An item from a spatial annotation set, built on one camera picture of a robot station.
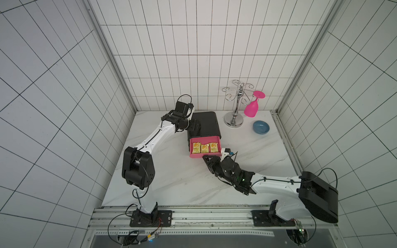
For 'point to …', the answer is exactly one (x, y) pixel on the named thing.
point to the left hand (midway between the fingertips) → (192, 127)
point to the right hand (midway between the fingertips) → (197, 161)
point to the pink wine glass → (251, 110)
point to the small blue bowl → (261, 127)
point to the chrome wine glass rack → (233, 119)
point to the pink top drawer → (205, 140)
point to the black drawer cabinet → (209, 124)
